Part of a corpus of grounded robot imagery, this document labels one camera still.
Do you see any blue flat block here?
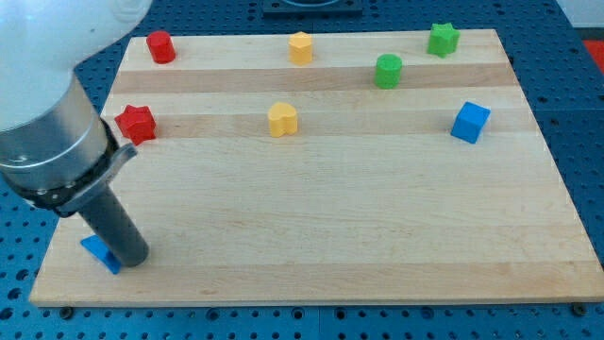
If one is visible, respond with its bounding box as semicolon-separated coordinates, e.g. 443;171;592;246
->
80;235;122;275

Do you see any yellow heart block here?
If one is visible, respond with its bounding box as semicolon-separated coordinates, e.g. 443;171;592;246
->
267;102;298;138

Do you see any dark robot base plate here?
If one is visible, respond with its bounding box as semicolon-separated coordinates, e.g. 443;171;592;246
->
260;0;363;17

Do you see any blue cube block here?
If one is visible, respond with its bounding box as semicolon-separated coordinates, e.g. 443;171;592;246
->
450;102;491;144

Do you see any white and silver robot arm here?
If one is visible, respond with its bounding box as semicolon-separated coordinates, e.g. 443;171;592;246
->
1;0;152;215

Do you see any red cylinder block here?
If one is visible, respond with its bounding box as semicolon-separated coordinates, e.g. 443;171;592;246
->
145;30;176;64

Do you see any red star block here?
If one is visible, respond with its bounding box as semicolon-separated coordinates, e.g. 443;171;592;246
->
114;105;157;145

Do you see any green cylinder block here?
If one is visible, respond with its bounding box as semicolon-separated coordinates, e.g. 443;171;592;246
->
374;54;403;89

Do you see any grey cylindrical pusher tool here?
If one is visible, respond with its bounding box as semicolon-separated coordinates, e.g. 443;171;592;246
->
78;188;149;267

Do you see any green star block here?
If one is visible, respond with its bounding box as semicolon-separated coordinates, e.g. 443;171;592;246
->
427;23;461;58

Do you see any yellow hexagon block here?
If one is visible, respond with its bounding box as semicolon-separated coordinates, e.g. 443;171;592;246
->
288;31;313;65

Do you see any wooden board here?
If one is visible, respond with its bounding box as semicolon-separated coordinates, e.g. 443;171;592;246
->
30;29;603;307

